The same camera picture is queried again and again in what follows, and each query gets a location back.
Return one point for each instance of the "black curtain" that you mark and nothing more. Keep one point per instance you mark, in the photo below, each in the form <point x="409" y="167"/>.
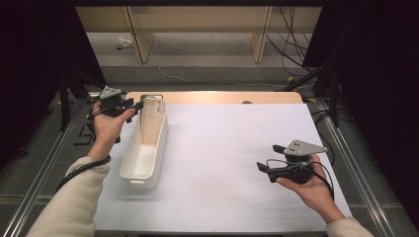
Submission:
<point x="378" y="65"/>
<point x="26" y="65"/>

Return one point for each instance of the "white table sheet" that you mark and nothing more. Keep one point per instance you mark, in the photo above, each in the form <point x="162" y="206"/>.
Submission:
<point x="210" y="148"/>

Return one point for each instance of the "beige phone case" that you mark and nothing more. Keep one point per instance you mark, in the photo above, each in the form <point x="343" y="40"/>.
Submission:
<point x="152" y="125"/>

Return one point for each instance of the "person's right hand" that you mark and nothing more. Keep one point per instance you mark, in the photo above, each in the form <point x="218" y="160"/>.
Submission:
<point x="318" y="194"/>

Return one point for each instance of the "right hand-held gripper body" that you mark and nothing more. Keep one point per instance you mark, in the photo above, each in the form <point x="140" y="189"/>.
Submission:
<point x="303" y="148"/>

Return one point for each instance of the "beige wooden shelf unit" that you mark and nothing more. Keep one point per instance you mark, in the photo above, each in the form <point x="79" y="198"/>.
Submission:
<point x="197" y="18"/>

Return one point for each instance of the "metal floor rail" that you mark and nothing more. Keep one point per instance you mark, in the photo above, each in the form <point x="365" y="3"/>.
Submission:
<point x="41" y="174"/>
<point x="357" y="173"/>

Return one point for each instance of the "black metal stand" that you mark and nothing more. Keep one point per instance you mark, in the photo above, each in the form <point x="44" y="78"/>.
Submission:
<point x="65" y="105"/>
<point x="334" y="98"/>

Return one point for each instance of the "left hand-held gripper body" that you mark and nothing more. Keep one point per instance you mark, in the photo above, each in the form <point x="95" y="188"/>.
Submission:
<point x="113" y="103"/>

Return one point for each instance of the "person's left hand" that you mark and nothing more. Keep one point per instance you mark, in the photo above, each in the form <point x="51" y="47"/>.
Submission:
<point x="107" y="131"/>

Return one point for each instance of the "white plastic basket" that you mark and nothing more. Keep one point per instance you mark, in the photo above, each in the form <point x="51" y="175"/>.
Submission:
<point x="141" y="164"/>

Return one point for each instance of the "crumpled white paper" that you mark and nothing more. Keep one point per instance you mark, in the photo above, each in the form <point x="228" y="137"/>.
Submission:
<point x="123" y="42"/>

